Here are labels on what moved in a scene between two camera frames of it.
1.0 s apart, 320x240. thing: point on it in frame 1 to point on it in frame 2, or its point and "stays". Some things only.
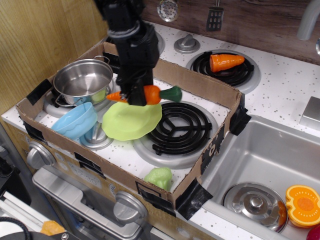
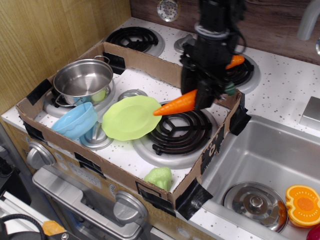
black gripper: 137,56 to 204,62
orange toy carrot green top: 153,95 to 188,101
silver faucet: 310,15 stays
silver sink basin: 264,152 stays
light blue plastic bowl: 77,122 stays
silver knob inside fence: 95,139 stays
